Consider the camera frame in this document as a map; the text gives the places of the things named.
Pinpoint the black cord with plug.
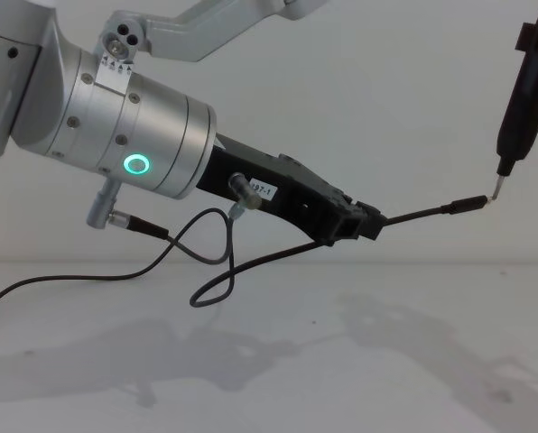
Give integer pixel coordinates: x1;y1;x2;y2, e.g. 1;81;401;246
0;194;490;318

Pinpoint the thin dark robot wrist cable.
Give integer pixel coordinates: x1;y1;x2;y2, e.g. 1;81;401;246
85;172;264;264

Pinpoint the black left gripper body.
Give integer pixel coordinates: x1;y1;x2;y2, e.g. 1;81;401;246
196;133;343;247

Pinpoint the white curtain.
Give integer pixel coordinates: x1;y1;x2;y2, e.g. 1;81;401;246
0;0;538;267

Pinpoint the white table cloth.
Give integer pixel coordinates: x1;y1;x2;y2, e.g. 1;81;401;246
0;257;538;433

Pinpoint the black corded tool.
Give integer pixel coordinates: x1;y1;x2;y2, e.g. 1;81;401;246
487;0;538;205

